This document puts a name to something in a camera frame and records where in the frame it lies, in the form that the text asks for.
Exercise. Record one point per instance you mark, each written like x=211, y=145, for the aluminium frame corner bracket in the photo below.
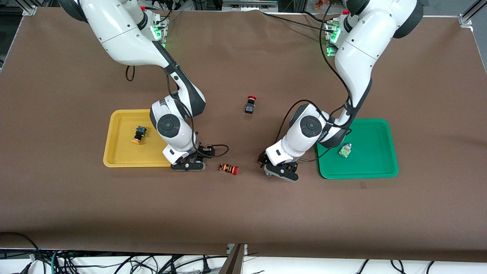
x=470, y=15
x=29, y=10

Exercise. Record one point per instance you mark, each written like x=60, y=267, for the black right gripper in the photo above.
x=206, y=151

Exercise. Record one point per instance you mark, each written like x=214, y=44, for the brown table leg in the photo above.
x=233, y=262

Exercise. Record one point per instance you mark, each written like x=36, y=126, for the yellow plastic tray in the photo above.
x=121, y=152

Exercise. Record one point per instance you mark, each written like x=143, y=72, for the metal left arm base mount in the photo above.
x=333, y=38

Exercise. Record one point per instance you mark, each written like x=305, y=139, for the red push button blue-black body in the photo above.
x=250, y=106

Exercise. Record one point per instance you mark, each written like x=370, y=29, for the green plastic tray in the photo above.
x=373, y=152

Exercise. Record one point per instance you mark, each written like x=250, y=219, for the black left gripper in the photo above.
x=263, y=158

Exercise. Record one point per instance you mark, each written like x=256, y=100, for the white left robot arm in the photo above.
x=361, y=49

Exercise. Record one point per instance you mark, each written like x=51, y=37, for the metal right arm base mount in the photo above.
x=160, y=32

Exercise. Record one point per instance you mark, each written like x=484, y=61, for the brown table cover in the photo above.
x=243, y=213

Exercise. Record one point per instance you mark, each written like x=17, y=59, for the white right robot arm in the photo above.
x=125, y=34

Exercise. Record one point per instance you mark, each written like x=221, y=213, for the yellow push button black body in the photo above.
x=138, y=136

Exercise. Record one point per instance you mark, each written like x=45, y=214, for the green push button white body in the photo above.
x=345, y=151

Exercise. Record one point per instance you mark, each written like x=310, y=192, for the red push button orange body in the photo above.
x=228, y=168

